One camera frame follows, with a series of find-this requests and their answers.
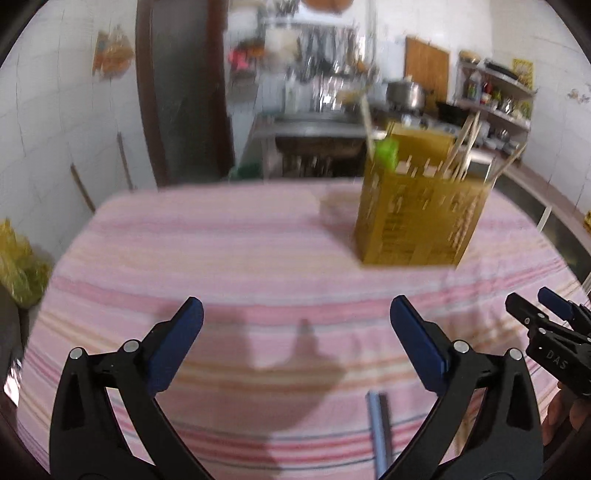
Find steel sink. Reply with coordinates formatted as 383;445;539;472
249;112;367;158

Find green bucket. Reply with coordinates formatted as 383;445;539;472
228;161;266;182

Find hanging utensil rack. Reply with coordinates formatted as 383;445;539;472
259;1;377;82

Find hanging snack bags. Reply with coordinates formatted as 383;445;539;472
91;25;134;79

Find green frog handle fork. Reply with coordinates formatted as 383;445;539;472
374;136;400;171

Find dark blade knife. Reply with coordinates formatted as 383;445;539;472
366;391;393;479

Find chopstick in holder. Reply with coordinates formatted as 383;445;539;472
485;143;527;186
359;93;375;160

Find chopstick in holder left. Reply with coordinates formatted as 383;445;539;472
359;93;375;160

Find black wok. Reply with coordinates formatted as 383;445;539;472
436;101;472;127

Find gold perforated utensil holder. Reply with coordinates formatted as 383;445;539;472
356;122;492;267

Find dark wooden door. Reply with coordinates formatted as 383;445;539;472
135;0;235;187

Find pink striped tablecloth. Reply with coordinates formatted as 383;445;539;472
17;181;587;479

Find rectangular wooden cutting board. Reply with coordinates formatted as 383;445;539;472
405;36;450;112

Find yellow plastic bag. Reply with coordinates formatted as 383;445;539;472
0;218;51;309

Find chopstick in holder right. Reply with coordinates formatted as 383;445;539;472
485;143;527;186

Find person's right hand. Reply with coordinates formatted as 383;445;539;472
542;382;590;446

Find steel cooking pot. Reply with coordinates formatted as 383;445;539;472
387;79;426;112

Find corner kitchen shelf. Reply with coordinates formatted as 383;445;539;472
453;50;536;156

